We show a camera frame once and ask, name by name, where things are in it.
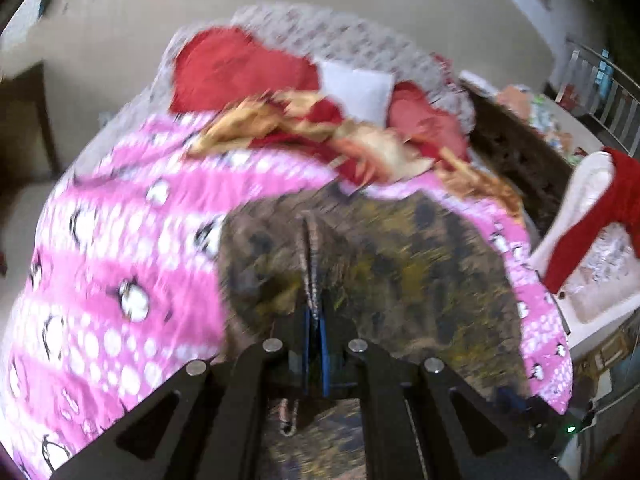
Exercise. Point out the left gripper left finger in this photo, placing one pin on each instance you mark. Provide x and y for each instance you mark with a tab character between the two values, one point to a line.
205	422

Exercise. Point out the red gold crumpled cloth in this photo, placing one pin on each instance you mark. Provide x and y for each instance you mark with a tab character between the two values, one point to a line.
362	153

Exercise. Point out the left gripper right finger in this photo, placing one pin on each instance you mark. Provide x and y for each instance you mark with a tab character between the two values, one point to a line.
422	421

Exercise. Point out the dark wooden cabinet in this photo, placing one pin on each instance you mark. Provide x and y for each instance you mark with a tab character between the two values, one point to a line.
28	150

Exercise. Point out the metal railing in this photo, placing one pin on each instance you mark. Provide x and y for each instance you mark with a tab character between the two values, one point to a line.
600	95

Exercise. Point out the red cloth on chair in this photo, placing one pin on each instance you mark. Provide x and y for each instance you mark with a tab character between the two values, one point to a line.
618	204

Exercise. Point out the red frilled pillow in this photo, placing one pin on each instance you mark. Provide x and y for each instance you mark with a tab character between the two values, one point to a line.
223	65

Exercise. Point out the white plastic chair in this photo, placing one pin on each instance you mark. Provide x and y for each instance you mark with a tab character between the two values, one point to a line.
589	258

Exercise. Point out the white small pillow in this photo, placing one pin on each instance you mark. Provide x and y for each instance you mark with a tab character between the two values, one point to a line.
363	95

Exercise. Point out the brown floral patterned garment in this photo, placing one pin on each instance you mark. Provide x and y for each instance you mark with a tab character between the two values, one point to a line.
415	279

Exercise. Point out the pink penguin blanket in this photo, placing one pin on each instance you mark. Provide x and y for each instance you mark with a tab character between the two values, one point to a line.
122	289

